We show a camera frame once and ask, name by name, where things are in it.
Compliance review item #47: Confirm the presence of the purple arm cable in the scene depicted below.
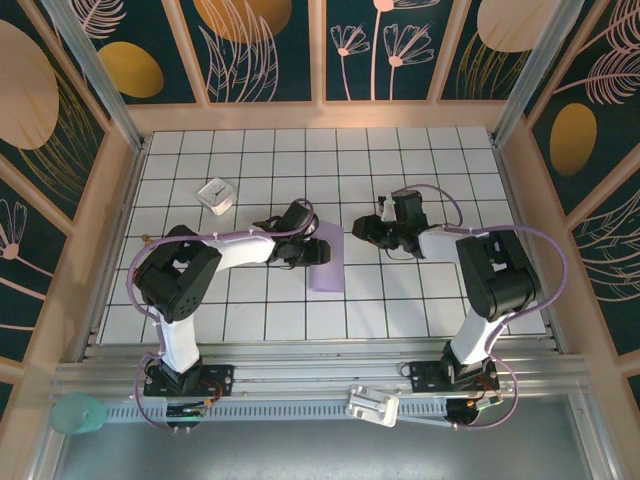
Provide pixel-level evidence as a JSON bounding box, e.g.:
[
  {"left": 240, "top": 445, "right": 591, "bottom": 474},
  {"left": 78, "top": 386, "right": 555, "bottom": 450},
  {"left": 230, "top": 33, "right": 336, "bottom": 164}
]
[
  {"left": 397, "top": 183, "right": 571, "bottom": 432},
  {"left": 127, "top": 198, "right": 319, "bottom": 432}
]

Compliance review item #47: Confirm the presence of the slotted grey cable duct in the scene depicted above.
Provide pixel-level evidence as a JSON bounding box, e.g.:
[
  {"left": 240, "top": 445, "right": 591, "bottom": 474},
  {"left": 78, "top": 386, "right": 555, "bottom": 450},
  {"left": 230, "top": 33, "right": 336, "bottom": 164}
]
[{"left": 102, "top": 397, "right": 451, "bottom": 425}]

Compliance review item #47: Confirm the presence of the aluminium rail frame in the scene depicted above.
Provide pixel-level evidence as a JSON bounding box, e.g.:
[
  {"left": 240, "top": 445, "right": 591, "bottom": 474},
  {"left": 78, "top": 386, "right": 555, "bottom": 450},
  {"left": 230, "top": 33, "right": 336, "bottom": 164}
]
[{"left": 49, "top": 335, "right": 594, "bottom": 401}]

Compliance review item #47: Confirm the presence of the small electronics board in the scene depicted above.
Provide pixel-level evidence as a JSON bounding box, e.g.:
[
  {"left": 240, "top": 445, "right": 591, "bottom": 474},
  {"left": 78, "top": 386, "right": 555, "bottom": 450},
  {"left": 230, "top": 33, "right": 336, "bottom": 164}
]
[
  {"left": 446, "top": 397, "right": 503, "bottom": 426},
  {"left": 166, "top": 399, "right": 211, "bottom": 420}
]

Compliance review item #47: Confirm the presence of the translucent teal cup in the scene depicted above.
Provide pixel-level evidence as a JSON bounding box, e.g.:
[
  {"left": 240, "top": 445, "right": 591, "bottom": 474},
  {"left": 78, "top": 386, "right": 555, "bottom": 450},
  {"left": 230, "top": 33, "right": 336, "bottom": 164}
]
[{"left": 49, "top": 392, "right": 106, "bottom": 435}]

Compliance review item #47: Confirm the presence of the lilac paper sheet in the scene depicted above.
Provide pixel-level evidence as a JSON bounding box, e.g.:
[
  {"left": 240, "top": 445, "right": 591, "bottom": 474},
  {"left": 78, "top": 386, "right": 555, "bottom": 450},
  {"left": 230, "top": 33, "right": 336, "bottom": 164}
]
[{"left": 308, "top": 218, "right": 346, "bottom": 294}]

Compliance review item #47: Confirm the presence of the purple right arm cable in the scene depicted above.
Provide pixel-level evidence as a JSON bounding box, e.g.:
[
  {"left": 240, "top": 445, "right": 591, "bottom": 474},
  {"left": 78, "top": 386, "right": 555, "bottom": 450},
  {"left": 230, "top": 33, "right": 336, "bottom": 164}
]
[{"left": 397, "top": 183, "right": 571, "bottom": 432}]

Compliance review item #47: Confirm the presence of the white plastic bracket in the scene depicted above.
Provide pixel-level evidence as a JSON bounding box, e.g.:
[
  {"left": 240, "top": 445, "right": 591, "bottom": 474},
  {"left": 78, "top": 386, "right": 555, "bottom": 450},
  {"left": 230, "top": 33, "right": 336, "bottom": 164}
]
[{"left": 346, "top": 384, "right": 401, "bottom": 428}]

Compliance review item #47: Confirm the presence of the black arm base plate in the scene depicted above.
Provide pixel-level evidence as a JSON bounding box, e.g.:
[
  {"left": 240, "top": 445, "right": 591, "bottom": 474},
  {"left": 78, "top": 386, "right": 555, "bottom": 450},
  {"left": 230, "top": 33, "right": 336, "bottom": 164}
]
[
  {"left": 143, "top": 363, "right": 236, "bottom": 399},
  {"left": 398, "top": 359, "right": 499, "bottom": 394}
]

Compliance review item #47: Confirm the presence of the aluminium corner post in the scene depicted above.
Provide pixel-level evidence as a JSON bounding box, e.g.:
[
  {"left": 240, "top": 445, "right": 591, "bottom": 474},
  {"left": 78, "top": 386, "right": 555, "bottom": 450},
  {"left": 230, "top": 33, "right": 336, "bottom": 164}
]
[
  {"left": 39, "top": 0, "right": 150, "bottom": 152},
  {"left": 491, "top": 0, "right": 587, "bottom": 147}
]

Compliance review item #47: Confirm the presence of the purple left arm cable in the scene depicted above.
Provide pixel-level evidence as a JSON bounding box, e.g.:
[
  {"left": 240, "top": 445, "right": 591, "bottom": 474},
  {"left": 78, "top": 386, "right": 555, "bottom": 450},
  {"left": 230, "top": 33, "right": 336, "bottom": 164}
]
[{"left": 127, "top": 198, "right": 319, "bottom": 432}]

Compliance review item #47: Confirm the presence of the white square clock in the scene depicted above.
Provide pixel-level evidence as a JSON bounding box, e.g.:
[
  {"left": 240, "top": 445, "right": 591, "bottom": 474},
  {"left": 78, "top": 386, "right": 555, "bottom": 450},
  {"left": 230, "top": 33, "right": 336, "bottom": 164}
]
[{"left": 197, "top": 177, "right": 236, "bottom": 217}]

